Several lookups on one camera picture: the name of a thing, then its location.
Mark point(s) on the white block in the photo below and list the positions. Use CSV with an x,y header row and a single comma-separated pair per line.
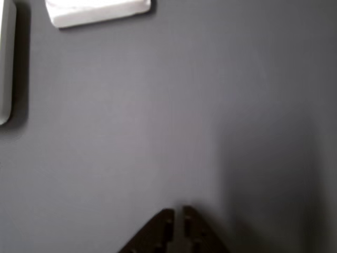
x,y
100,11

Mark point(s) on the grey desk mat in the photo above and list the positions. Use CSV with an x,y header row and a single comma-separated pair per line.
x,y
147,118

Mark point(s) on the white control device with knobs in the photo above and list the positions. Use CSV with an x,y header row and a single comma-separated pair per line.
x,y
5,66

